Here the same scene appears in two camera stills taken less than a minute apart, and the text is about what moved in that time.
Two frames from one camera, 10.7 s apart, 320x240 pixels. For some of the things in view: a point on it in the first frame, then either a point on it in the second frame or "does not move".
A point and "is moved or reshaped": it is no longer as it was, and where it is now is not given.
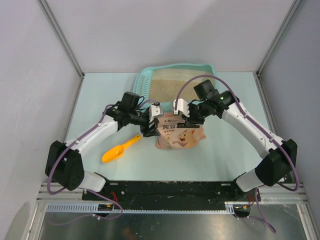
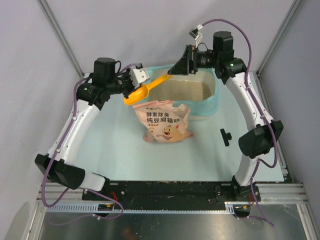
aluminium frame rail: [287, 193] does not move
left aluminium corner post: [54, 22] does not move
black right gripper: [191, 119] -> [187, 64]
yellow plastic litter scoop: [116, 151] -> [140, 94]
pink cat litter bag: [172, 137] is moved or reshaped
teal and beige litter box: [161, 84] is moved or reshaped
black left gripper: [152, 131] -> [127, 74]
